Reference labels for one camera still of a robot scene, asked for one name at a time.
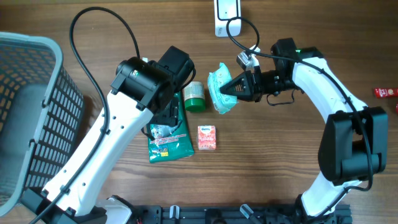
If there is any red coffee stick sachet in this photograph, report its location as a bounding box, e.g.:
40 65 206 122
374 88 398 98

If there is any green lid white jar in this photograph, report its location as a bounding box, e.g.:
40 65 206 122
183 82 206 113

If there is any light teal tissue pack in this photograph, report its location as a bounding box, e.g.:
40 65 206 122
207 62 238 114

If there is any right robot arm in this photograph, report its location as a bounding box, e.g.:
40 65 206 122
220 38 388 223

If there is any white barcode scanner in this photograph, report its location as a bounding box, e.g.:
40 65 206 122
213 0 241 37

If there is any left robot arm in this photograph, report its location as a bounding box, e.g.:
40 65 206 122
21 46 195 223

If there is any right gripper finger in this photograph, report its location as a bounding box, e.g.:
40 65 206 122
220 87 254 101
220 71 251 91

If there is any green snack bag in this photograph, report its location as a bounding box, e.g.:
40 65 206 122
147 93 194 163

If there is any grey plastic mesh basket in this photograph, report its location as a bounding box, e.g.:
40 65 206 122
1 32 85 216

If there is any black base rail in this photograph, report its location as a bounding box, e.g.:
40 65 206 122
124 204 353 224

